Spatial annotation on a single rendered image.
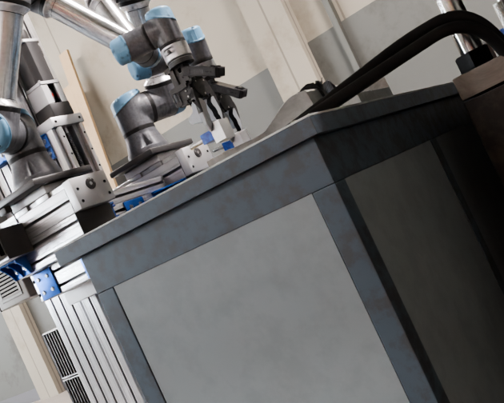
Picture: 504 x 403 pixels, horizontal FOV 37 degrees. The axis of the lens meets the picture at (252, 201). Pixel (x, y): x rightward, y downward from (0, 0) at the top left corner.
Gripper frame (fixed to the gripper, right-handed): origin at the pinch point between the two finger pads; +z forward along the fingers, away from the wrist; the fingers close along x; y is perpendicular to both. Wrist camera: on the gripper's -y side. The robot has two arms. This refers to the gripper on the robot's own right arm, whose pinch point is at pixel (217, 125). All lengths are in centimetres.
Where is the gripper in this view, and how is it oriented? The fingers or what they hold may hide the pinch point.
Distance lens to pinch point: 202.6
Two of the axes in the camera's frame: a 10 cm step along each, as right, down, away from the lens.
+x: -4.7, 1.9, -8.6
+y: -7.8, 3.8, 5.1
